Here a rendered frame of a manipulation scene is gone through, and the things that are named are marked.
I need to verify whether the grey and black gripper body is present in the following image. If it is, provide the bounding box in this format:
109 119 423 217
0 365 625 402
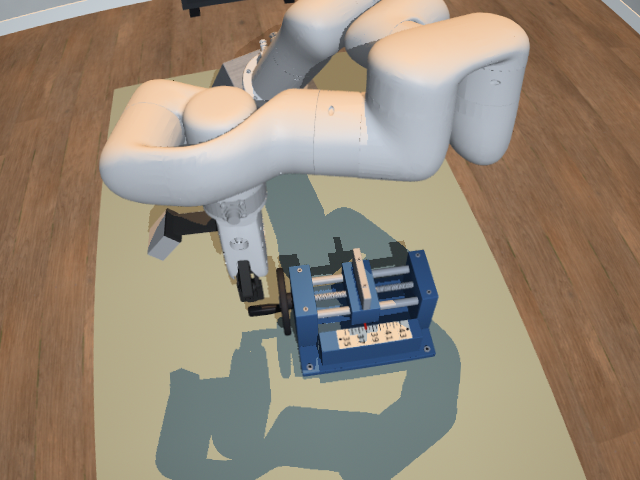
203 195 269 280

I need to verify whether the blue bench vise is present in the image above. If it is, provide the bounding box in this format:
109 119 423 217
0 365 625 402
248 248 439 377

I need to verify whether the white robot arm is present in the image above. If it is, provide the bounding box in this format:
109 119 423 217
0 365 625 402
99 0 530 225

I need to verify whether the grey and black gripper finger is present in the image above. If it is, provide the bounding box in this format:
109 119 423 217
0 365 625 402
236 260 264 302

